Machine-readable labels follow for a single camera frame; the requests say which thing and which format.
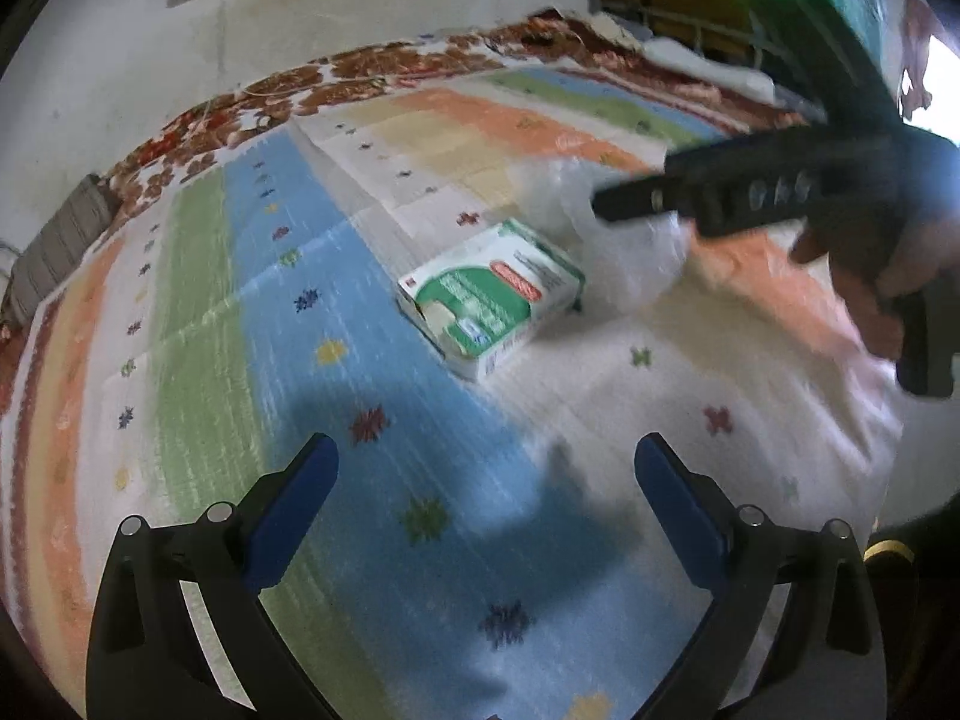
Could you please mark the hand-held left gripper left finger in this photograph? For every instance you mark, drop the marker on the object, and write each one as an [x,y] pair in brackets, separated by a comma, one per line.
[289,517]

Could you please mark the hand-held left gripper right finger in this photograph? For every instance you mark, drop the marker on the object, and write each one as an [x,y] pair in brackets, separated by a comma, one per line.
[682,517]

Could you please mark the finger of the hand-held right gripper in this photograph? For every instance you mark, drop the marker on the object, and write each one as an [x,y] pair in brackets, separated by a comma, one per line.
[780,146]
[675,199]

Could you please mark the clear plastic bag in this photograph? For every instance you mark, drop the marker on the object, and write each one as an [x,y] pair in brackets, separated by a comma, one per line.
[637,262]

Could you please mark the green and white carton box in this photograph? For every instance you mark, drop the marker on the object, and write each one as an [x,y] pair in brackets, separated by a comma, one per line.
[487,292]

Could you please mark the person's right hand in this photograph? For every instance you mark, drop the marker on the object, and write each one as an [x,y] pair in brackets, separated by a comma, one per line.
[877,285]

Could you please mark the white mattress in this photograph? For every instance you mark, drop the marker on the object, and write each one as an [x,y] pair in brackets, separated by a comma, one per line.
[712,73]

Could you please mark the striped colourful blanket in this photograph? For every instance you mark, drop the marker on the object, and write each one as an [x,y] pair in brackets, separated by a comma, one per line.
[420,427]

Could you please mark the dark cloth with yellow trim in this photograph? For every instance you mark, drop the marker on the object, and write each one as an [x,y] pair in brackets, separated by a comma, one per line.
[919,615]

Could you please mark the brown floral bedsheet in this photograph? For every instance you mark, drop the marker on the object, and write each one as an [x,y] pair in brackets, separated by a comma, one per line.
[337,71]

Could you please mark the metal bed frame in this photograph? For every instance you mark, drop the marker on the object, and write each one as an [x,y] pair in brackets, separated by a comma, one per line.
[697,30]

